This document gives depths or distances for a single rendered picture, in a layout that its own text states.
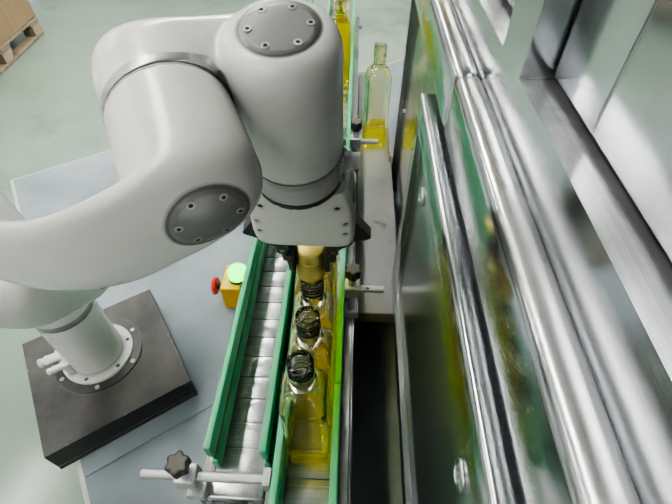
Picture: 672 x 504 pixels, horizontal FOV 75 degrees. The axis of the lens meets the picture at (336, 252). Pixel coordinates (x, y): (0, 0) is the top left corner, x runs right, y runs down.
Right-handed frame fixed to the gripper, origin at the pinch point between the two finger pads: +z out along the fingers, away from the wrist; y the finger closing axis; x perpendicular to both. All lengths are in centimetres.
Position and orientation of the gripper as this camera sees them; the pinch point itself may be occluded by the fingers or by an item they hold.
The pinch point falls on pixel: (309, 252)
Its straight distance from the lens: 50.5
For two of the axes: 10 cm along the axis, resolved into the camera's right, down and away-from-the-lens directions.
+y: -10.0, -0.4, 0.3
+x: -0.5, 8.9, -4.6
